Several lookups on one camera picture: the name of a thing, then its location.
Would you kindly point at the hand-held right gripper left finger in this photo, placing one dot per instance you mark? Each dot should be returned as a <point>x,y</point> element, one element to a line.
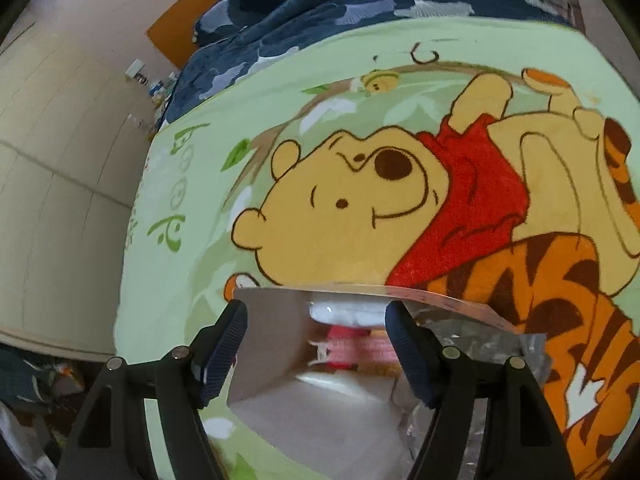
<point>222,350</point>

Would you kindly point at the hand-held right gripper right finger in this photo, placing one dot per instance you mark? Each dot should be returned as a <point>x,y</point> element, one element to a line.
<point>410,355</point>

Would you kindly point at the floral hand cream tube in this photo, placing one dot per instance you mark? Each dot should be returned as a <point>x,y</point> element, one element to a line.
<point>365,350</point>

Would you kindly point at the white cardboard box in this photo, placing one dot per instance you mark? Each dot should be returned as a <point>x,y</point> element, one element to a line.
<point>280,340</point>

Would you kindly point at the clear plastic wrapper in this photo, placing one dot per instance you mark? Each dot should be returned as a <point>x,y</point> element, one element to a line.
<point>480,342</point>

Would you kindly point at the cartoon printed green blanket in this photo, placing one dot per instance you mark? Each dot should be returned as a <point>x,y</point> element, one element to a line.
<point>350,210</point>

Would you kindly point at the cream wardrobe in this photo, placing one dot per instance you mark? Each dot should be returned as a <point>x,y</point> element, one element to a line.
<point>60,185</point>

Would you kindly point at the cluster of small toiletries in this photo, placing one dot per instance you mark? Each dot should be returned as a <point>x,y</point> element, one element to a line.
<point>160,87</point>

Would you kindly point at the small white box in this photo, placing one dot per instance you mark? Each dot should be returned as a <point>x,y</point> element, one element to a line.
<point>136,69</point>

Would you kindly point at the orange wooden headboard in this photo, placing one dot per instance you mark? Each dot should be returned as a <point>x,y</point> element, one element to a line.
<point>200,15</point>

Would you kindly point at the navy leaf print pillow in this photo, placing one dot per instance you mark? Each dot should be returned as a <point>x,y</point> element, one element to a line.
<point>250,5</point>

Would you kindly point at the navy leaf print duvet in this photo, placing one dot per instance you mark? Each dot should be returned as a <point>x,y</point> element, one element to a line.
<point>350,5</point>

